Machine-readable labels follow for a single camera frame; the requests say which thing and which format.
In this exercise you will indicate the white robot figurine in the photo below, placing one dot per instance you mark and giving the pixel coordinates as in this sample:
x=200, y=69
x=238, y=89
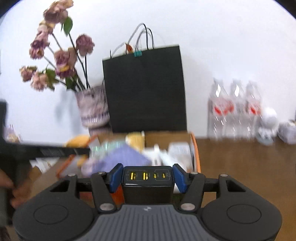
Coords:
x=268, y=127

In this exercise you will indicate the dried pink flower bouquet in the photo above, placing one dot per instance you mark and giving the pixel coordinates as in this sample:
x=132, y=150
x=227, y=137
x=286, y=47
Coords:
x=66, y=66

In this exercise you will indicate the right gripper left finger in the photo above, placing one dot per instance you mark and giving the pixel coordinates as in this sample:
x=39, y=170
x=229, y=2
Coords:
x=106, y=189

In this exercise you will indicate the right water bottle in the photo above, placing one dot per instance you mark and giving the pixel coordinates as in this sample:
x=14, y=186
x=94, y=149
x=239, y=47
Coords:
x=252, y=108

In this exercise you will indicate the black multiport usb charger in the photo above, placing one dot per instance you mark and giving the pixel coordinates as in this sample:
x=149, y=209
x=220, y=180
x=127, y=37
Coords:
x=143, y=185

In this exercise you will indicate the red cardboard tray box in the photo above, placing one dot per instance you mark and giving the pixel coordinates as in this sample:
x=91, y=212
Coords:
x=73, y=164

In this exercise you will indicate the person left hand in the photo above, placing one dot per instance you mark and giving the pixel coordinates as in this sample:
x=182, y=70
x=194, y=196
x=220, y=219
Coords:
x=21, y=193

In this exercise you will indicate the purple ceramic vase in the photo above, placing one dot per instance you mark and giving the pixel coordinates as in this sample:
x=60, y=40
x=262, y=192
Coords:
x=93, y=107

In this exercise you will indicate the purple drawstring pouch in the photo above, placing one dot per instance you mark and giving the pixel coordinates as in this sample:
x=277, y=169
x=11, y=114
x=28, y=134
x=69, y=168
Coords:
x=125, y=155

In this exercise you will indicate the left water bottle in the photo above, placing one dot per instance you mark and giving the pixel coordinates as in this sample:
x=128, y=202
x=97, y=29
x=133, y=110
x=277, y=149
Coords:
x=219, y=105

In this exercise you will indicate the water bottle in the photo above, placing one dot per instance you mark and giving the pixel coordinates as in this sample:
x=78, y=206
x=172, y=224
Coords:
x=237, y=119
x=219, y=105
x=252, y=108

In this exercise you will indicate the yellow ceramic mug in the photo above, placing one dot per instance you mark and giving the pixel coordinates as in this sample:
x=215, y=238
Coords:
x=80, y=141

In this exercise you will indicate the white plush toy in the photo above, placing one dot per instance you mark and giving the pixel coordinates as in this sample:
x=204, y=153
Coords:
x=157, y=156

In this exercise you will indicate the black paper shopping bag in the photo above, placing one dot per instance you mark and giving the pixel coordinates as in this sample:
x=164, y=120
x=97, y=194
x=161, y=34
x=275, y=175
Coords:
x=145, y=90

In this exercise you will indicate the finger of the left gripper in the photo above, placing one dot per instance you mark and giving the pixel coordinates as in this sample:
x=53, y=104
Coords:
x=17, y=151

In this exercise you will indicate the yellow knitted item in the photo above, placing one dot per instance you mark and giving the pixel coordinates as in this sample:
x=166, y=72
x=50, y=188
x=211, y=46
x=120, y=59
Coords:
x=136, y=140

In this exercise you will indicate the small white box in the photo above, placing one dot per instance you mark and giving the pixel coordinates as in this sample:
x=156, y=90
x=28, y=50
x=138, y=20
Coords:
x=287, y=132

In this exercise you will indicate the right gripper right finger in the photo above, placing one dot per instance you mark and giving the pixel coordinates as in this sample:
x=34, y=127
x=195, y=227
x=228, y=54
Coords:
x=191, y=185

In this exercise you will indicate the middle water bottle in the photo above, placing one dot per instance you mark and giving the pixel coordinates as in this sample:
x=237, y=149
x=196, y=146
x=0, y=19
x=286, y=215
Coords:
x=237, y=119

